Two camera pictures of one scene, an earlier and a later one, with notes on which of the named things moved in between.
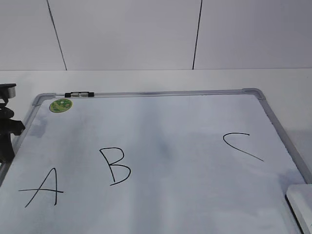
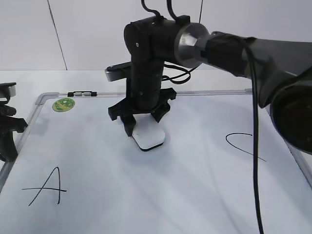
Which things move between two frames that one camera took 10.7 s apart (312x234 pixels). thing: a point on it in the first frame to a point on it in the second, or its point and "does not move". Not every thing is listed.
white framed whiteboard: x=176 y=162 does not move
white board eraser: x=299 y=198 to x=148 y=134
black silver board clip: x=79 y=94 does not move
